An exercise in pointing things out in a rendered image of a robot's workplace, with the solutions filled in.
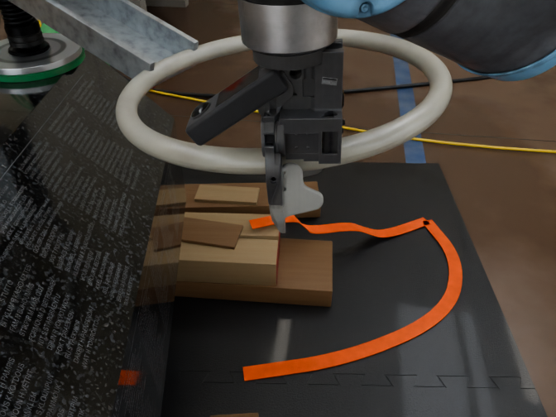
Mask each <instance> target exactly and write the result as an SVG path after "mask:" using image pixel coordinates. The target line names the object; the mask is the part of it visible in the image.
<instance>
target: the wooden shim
mask: <svg viewBox="0 0 556 417"><path fill-rule="evenodd" d="M259 192H260V188H252V187H238V186H223V185H199V188H198V190H197V193H196V195H195V197H194V201H195V202H204V203H218V204H245V205H257V200H258V196H259Z"/></svg>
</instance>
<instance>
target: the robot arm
mask: <svg viewBox="0 0 556 417"><path fill-rule="evenodd" d="M237 2H238V11H239V19H240V28H241V37H242V43H243V45H245V46H246V47H247V48H249V49H251V50H252V52H253V60H254V61H255V63H256V64H258V66H257V67H255V68H254V69H252V70H251V71H249V72H248V73H246V74H245V75H243V76H242V77H241V78H240V79H238V80H236V81H235V82H233V83H232V84H230V85H229V86H227V87H226V88H225V89H223V90H222V91H220V92H219V93H217V94H216V95H214V96H213V97H212V98H210V99H209V100H208V101H206V102H205V103H201V104H199V105H198V106H197V107H196V108H195V109H194V110H193V112H192V113H191V115H190V118H189V122H188V124H187V127H186V129H185V131H186V133H187V134H188V136H189V137H190V138H191V139H192V140H193V141H194V142H195V143H196V144H197V145H198V146H202V145H203V144H205V143H206V142H208V141H210V140H211V139H213V138H215V137H216V136H218V135H219V134H221V133H222V132H224V131H225V130H227V129H228V128H230V127H231V126H233V125H234V124H236V123H237V122H239V121H241V120H242V119H243V118H245V117H247V116H248V115H250V114H251V113H253V112H255V111H256V110H257V109H258V112H259V113H260V114H261V150H262V155H263V157H265V167H266V189H267V197H268V204H269V208H270V214H271V220H272V222H273V223H274V224H275V226H276V227H277V229H278V230H279V232H281V233H285V218H287V217H289V216H292V215H296V214H299V213H306V212H309V211H314V210H316V209H319V208H320V207H321V206H322V205H323V202H324V197H323V195H322V194H321V193H320V192H318V191H317V190H315V189H312V188H310V187H308V186H307V185H305V184H304V181H303V177H306V176H310V175H316V174H318V173H319V172H321V171H322V169H319V170H309V171H302V169H301V168H300V166H299V165H297V164H295V163H292V162H289V163H285V164H284V165H282V158H281V157H286V159H287V160H304V161H318V162H319V164H341V148H342V133H343V127H342V125H345V119H343V114H342V108H343V106H344V90H343V38H339V39H336V38H337V37H338V17H341V18H356V19H358V20H360V21H362V22H365V23H367V24H369V25H371V26H374V27H376V28H378V29H380V30H382V31H385V32H387V33H390V34H394V35H397V36H399V37H401V38H403V39H405V40H407V41H410V42H412V43H414V44H416V45H418V46H421V47H423V48H425V49H427V50H430V51H432V52H434V53H435V54H438V55H441V56H442V57H444V58H447V59H449V60H451V61H453V62H455V63H457V64H458V65H459V66H460V67H462V68H463V69H464V70H466V71H468V72H470V73H473V74H477V75H481V76H488V77H490V78H493V79H498V80H501V81H519V80H524V79H529V78H532V77H535V76H536V75H539V74H542V73H543V72H545V71H547V70H549V69H551V68H553V67H554V66H555V65H556V0H237ZM342 103H343V105H342ZM322 138H323V148H322ZM284 171H285V174H284Z"/></svg>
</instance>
